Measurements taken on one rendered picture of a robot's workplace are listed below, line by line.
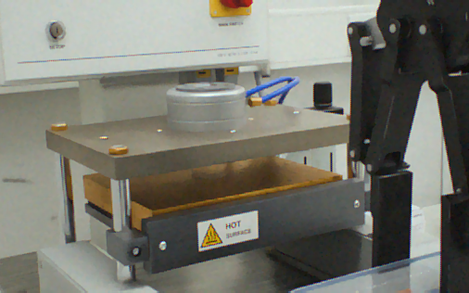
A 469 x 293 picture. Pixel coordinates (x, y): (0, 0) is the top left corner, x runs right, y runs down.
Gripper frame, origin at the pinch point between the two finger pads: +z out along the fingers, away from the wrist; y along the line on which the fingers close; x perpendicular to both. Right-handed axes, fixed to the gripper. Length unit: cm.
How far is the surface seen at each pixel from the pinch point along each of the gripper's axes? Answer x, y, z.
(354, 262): 11.3, -20.4, 10.6
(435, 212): 74, -69, 29
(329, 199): 7.1, -19.0, 3.0
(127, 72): -2.5, -42.6, -7.8
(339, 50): 51, -71, -5
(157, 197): -7.9, -24.8, 1.5
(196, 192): -4.3, -24.0, 1.5
